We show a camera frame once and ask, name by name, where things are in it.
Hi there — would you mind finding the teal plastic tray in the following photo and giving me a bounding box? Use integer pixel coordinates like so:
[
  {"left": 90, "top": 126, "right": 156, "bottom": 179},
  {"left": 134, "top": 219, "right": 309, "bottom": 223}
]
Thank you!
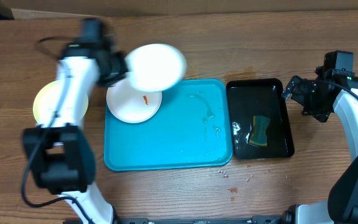
[{"left": 104, "top": 79, "right": 232, "bottom": 171}]

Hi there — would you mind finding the black plastic tray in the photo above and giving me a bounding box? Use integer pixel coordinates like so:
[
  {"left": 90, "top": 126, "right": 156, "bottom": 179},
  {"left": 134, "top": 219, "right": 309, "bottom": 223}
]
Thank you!
[{"left": 226, "top": 78, "right": 295, "bottom": 160}]

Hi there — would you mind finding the light green plate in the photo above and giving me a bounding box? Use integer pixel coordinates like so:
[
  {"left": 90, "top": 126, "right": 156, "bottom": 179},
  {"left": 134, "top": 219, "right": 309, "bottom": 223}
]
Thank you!
[{"left": 33, "top": 80, "right": 88, "bottom": 128}]

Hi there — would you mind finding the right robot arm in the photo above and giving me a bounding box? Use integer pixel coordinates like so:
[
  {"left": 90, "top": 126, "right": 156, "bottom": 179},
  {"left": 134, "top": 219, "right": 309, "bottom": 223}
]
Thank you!
[{"left": 282, "top": 71, "right": 358, "bottom": 223}]

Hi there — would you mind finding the white plate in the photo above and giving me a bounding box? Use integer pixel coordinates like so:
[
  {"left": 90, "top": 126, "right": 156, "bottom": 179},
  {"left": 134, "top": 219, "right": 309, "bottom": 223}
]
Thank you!
[
  {"left": 126, "top": 44, "right": 187, "bottom": 92},
  {"left": 106, "top": 80, "right": 162, "bottom": 123}
]

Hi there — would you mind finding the green yellow sponge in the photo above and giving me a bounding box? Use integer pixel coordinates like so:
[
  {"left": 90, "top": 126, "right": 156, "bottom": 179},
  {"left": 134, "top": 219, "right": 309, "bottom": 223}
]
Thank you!
[{"left": 248, "top": 116, "right": 270, "bottom": 147}]

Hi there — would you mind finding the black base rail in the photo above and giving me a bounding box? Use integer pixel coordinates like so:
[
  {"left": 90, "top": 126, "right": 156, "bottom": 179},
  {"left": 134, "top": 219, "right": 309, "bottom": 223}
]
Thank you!
[{"left": 112, "top": 215, "right": 282, "bottom": 224}]

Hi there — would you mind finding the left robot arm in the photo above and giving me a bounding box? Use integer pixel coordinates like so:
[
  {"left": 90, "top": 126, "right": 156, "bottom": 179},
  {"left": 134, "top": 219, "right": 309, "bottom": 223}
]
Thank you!
[{"left": 21, "top": 45, "right": 128, "bottom": 223}]

